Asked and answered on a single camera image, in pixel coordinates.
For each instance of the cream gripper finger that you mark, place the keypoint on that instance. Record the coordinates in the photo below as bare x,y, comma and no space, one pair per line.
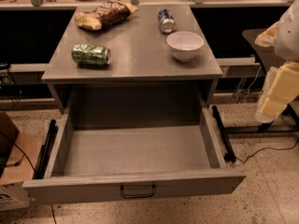
267,38
280,87

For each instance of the green soda can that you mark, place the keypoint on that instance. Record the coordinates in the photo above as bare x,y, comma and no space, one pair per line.
83,54

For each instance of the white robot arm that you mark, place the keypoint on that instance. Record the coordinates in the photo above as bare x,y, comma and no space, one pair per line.
287,36

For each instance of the blue soda can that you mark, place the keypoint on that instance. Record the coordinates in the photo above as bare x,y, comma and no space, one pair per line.
166,21

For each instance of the grey open top drawer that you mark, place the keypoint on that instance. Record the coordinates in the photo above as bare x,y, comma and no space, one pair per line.
134,136

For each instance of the dark office chair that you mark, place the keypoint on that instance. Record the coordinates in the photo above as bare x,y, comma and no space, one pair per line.
267,58

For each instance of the white ceramic bowl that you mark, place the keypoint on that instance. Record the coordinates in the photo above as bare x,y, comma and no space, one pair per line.
184,45

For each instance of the grey cabinet desk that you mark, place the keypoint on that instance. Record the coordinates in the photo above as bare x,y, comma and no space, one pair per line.
139,52

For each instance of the brown chip bag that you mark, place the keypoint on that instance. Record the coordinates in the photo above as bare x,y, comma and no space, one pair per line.
104,16

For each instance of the brown cardboard box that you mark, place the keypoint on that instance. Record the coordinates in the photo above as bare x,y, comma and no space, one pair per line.
19,153

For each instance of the black right drawer rail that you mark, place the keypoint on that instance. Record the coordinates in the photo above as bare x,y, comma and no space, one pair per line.
229,155

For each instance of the black drawer rail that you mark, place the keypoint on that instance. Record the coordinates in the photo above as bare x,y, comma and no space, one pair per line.
44,154
229,155

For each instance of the black metal drawer handle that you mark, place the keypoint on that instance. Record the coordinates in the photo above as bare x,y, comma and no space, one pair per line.
137,192

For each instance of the black left drawer rail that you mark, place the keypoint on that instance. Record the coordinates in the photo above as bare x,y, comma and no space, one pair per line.
44,154

